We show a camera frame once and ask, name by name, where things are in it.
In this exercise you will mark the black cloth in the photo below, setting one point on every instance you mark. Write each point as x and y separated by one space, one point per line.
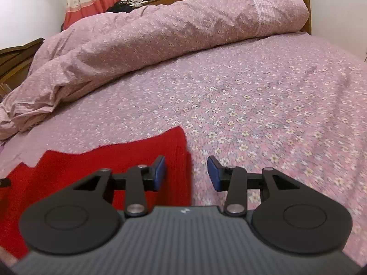
117 7

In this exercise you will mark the carved wooden headboard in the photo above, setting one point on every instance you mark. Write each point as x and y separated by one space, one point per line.
14 60

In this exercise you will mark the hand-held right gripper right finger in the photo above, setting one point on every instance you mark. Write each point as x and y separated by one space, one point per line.
215 174

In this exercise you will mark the red knit cardigan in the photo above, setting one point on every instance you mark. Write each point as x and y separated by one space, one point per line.
71 172

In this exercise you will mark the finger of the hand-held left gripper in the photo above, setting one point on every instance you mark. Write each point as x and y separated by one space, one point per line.
4 182

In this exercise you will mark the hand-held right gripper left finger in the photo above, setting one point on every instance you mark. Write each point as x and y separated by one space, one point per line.
159 173

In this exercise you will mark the pink floral duvet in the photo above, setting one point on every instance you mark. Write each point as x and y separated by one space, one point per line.
143 48

